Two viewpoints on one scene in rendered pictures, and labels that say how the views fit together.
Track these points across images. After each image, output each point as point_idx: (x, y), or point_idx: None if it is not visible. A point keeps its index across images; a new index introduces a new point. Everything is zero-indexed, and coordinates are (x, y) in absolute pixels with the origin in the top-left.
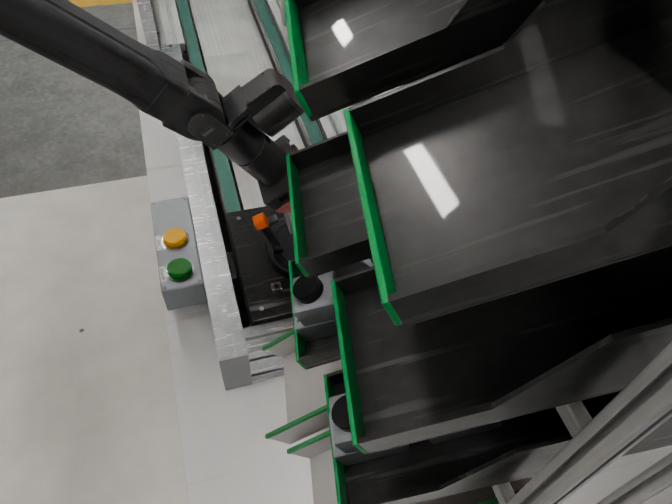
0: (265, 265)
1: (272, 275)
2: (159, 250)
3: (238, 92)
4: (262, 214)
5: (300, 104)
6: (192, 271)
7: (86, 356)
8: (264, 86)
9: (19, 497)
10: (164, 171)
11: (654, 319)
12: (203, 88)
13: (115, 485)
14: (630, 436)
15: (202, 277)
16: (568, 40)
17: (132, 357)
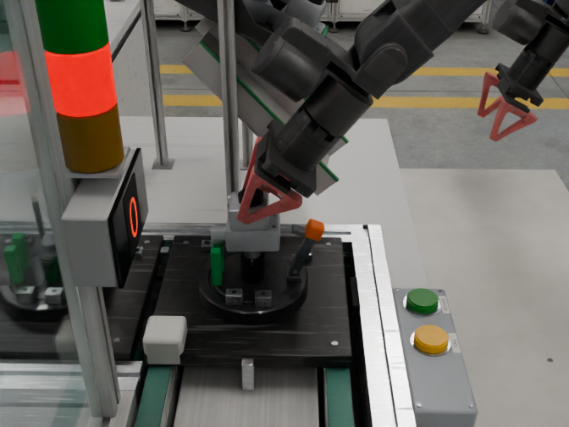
0: (312, 281)
1: (306, 270)
2: (452, 333)
3: (333, 50)
4: (311, 224)
5: (262, 47)
6: (406, 299)
7: (533, 332)
8: (304, 25)
9: (555, 247)
10: None
11: None
12: (376, 21)
13: (474, 241)
14: None
15: (393, 294)
16: None
17: (478, 321)
